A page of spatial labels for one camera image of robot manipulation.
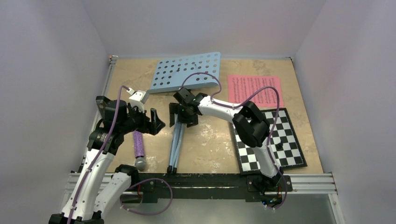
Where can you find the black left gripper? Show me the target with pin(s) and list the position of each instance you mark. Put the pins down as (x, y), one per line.
(151, 127)

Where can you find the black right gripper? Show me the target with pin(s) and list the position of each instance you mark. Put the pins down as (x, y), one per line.
(193, 120)

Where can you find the purple glitter microphone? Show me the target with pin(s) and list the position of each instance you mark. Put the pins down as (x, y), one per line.
(140, 160)

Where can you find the light blue music stand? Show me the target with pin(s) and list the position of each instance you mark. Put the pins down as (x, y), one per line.
(185, 74)

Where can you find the black metronome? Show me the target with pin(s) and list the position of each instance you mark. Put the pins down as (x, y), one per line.
(101, 102)

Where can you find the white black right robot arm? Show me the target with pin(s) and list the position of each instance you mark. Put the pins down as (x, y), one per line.
(250, 123)

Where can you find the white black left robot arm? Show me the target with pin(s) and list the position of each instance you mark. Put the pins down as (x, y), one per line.
(88, 203)

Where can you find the black chess pawn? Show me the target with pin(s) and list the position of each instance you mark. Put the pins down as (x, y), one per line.
(279, 145)

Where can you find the black white chessboard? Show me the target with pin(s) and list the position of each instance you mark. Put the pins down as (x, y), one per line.
(290, 156)

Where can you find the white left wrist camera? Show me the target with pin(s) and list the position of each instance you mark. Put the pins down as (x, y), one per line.
(138, 99)

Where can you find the black base frame rail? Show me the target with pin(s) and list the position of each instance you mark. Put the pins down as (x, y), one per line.
(250, 188)

